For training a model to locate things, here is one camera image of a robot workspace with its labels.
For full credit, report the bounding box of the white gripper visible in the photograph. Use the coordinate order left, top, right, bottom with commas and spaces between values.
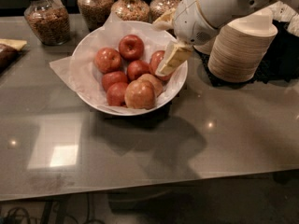
152, 0, 219, 77

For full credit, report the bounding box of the red apple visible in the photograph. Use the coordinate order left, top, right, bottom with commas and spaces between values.
94, 47, 121, 74
119, 35, 144, 61
127, 60, 150, 81
107, 82, 128, 106
149, 50, 171, 81
101, 71, 128, 91

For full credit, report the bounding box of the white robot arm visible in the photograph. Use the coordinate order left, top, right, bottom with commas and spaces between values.
153, 0, 299, 77

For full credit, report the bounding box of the paper bowl stack back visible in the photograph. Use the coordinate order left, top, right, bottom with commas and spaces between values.
194, 38, 215, 55

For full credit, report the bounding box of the paper bowl stack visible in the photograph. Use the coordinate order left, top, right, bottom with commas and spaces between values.
194, 38, 215, 55
207, 8, 278, 83

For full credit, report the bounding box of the red apple top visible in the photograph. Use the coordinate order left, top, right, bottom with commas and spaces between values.
119, 35, 144, 61

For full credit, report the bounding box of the yellowish apple behind front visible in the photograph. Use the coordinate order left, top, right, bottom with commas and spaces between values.
138, 74, 164, 96

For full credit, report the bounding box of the yellowish apple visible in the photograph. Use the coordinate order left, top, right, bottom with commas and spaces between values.
138, 74, 164, 96
124, 80, 156, 109

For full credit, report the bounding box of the white bowl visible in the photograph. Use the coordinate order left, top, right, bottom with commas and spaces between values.
69, 21, 189, 117

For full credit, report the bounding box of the paper bowl stack front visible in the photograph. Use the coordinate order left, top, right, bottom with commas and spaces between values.
207, 8, 278, 83

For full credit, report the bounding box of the glass cereal jar right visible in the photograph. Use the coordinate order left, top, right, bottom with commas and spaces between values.
149, 0, 180, 21

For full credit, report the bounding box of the glass cereal jar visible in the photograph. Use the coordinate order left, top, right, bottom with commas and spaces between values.
24, 0, 70, 46
111, 0, 150, 22
149, 0, 180, 21
77, 0, 114, 31

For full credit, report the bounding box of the glass cereal jar centre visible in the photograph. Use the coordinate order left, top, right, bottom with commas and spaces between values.
111, 0, 150, 22

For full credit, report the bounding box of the white paper liner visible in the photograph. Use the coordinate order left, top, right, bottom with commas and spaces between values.
49, 12, 185, 115

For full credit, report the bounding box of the yellow napkin at left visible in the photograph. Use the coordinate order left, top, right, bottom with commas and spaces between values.
0, 39, 27, 51

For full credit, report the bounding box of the dark tray at left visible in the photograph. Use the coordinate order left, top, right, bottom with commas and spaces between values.
0, 44, 19, 73

